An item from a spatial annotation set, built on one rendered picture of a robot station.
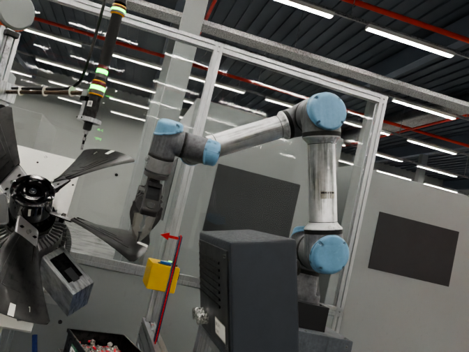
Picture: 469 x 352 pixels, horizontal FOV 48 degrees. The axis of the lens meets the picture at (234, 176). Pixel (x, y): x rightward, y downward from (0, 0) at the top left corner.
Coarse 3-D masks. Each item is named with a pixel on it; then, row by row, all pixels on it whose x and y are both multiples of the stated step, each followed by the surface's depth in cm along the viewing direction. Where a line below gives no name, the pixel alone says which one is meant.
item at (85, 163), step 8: (88, 152) 179; (104, 152) 176; (112, 152) 176; (120, 152) 176; (80, 160) 174; (88, 160) 172; (96, 160) 170; (104, 160) 169; (112, 160) 169; (120, 160) 169; (128, 160) 170; (72, 168) 169; (80, 168) 165; (88, 168) 164; (96, 168) 163; (64, 176) 163; (72, 176) 159
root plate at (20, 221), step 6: (18, 216) 144; (18, 222) 143; (24, 222) 146; (18, 228) 142; (24, 228) 145; (30, 228) 148; (24, 234) 144; (30, 234) 147; (36, 234) 150; (30, 240) 146; (36, 240) 148
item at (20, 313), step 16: (16, 240) 139; (0, 256) 133; (16, 256) 137; (32, 256) 143; (0, 272) 131; (16, 272) 135; (32, 272) 140; (0, 288) 129; (16, 288) 132; (32, 288) 138; (0, 304) 127; (16, 304) 131; (32, 304) 135; (32, 320) 132; (48, 320) 137
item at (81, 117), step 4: (84, 92) 159; (88, 92) 159; (80, 96) 159; (84, 96) 158; (88, 96) 158; (80, 100) 159; (84, 100) 157; (84, 104) 158; (84, 108) 158; (80, 112) 158; (84, 112) 158; (80, 116) 154; (84, 116) 154; (80, 120) 157; (84, 120) 155; (88, 120) 154; (92, 120) 154; (96, 120) 155; (92, 124) 160; (96, 124) 158
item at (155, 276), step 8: (152, 264) 181; (160, 264) 182; (144, 272) 195; (152, 272) 181; (160, 272) 182; (168, 272) 183; (176, 272) 183; (144, 280) 189; (152, 280) 181; (160, 280) 182; (176, 280) 183; (152, 288) 181; (160, 288) 182
